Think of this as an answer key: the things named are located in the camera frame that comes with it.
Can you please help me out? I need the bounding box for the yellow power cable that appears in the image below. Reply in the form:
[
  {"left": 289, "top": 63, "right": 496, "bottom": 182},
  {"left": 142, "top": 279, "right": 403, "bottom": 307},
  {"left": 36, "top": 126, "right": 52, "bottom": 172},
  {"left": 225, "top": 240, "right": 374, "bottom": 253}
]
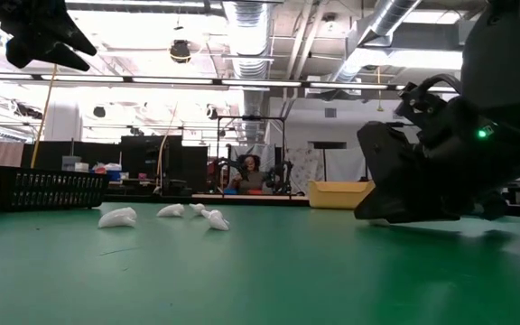
[{"left": 29, "top": 62, "right": 59, "bottom": 169}]

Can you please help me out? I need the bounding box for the black slotted basket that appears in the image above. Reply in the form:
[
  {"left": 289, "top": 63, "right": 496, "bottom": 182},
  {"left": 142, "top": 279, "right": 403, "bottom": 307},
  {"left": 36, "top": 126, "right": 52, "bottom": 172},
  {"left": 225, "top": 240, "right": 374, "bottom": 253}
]
[{"left": 0, "top": 165, "right": 110, "bottom": 212}]

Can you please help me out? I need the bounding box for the black round ceiling fixture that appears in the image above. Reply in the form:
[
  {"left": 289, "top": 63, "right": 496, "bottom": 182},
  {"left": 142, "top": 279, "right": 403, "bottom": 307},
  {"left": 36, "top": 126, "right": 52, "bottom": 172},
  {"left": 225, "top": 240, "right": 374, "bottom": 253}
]
[{"left": 168, "top": 39, "right": 192, "bottom": 64}]

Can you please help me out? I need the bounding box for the LED light bar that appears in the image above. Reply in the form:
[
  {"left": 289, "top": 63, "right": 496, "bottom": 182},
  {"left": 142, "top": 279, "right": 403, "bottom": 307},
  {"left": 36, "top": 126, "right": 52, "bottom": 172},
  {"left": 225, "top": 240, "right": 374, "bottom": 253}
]
[{"left": 0, "top": 71, "right": 459, "bottom": 97}]

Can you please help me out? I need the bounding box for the white column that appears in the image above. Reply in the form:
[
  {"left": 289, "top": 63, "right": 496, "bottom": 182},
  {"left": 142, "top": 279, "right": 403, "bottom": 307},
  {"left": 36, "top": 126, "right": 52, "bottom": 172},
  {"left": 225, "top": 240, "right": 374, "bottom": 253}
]
[{"left": 42, "top": 97, "right": 84, "bottom": 142}]

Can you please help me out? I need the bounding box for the black frame stand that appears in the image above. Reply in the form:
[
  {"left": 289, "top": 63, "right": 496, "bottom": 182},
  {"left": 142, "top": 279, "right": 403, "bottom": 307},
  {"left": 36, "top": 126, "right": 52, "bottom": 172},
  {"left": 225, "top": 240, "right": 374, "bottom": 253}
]
[{"left": 216, "top": 115, "right": 287, "bottom": 195}]

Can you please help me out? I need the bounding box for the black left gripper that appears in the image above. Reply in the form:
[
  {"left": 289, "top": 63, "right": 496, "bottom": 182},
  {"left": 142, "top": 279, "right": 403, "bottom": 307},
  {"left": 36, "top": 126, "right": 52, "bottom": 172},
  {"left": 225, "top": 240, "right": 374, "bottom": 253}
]
[{"left": 0, "top": 0, "right": 98, "bottom": 72}]

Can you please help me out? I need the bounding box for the yellow plastic tub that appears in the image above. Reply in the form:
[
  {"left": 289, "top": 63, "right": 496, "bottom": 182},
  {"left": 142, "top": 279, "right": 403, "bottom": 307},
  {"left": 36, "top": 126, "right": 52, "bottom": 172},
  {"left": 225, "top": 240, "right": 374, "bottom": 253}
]
[{"left": 308, "top": 180, "right": 376, "bottom": 210}]

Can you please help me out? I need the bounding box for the grey storage box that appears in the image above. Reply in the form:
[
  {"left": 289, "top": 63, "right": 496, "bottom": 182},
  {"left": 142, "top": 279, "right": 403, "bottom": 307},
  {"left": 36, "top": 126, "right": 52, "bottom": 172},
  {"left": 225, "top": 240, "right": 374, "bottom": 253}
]
[{"left": 60, "top": 154, "right": 83, "bottom": 172}]

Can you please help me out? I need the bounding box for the person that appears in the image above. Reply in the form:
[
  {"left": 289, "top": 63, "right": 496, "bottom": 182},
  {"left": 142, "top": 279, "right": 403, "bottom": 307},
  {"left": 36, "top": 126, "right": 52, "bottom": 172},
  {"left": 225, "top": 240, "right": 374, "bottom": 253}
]
[{"left": 227, "top": 153, "right": 273, "bottom": 194}]

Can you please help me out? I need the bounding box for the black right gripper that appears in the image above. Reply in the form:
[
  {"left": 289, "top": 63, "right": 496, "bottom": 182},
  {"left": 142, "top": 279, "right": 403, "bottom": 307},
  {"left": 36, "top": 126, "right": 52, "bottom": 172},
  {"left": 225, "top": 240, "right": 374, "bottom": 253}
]
[{"left": 353, "top": 120, "right": 462, "bottom": 225}]

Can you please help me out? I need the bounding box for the black partition wall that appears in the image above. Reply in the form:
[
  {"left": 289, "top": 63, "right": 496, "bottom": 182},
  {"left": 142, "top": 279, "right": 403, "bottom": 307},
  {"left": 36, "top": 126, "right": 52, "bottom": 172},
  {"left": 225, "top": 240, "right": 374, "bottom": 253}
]
[{"left": 20, "top": 134, "right": 210, "bottom": 196}]

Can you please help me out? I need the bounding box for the silver ventilation duct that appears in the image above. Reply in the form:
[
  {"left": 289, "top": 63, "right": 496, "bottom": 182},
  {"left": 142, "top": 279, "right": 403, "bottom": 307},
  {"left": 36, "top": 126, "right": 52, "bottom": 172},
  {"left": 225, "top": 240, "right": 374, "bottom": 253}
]
[
  {"left": 327, "top": 0, "right": 423, "bottom": 91},
  {"left": 221, "top": 0, "right": 274, "bottom": 145}
]

